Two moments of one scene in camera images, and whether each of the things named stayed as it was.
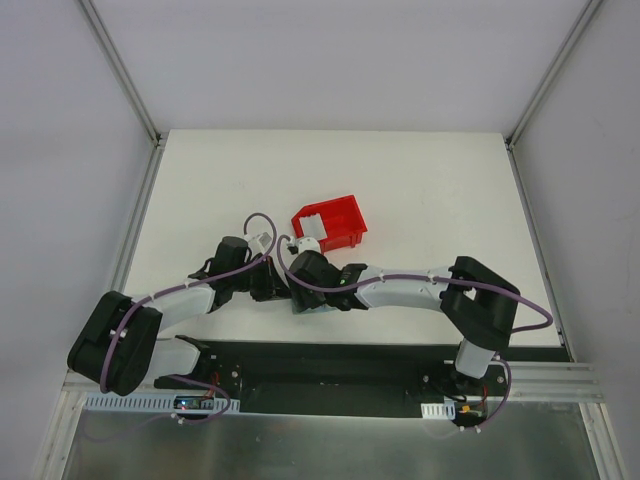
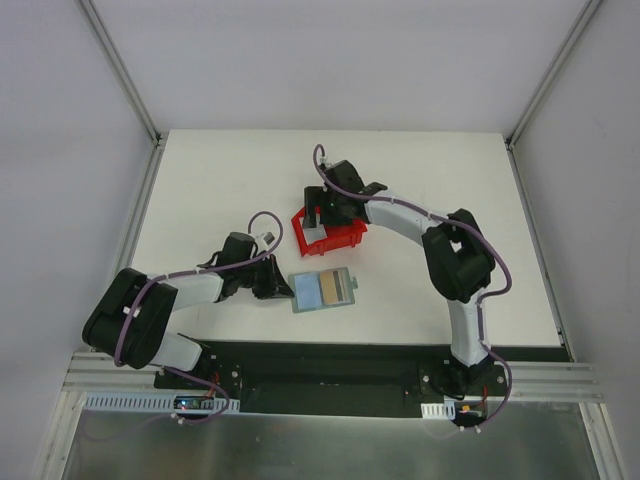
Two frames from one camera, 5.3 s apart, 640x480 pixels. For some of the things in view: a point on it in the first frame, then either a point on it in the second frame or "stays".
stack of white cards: [312, 226] stays
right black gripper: [304, 293] to [320, 201]
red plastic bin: [342, 221] stays
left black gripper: [267, 285] stays
